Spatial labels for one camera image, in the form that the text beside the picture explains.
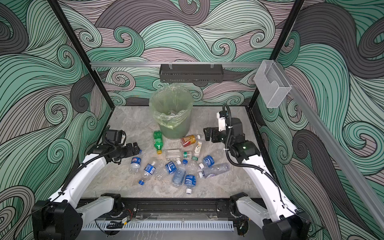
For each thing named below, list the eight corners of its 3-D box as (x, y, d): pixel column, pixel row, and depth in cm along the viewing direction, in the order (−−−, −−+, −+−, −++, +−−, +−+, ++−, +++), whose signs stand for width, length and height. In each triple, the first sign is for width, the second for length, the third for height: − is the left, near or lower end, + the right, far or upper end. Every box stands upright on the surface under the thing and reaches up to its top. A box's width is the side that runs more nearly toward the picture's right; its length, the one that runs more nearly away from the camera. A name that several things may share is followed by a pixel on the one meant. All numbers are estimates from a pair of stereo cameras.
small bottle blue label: (202, 172, 87) (203, 169, 83) (197, 165, 90) (197, 161, 86) (215, 164, 90) (216, 160, 86) (209, 156, 93) (210, 153, 89)
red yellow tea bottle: (183, 147, 97) (183, 144, 94) (181, 141, 101) (180, 137, 97) (201, 143, 100) (201, 139, 96) (198, 136, 103) (198, 133, 100)
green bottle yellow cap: (156, 155, 95) (154, 151, 91) (154, 135, 105) (153, 131, 101) (164, 153, 96) (163, 149, 92) (162, 134, 106) (161, 129, 102)
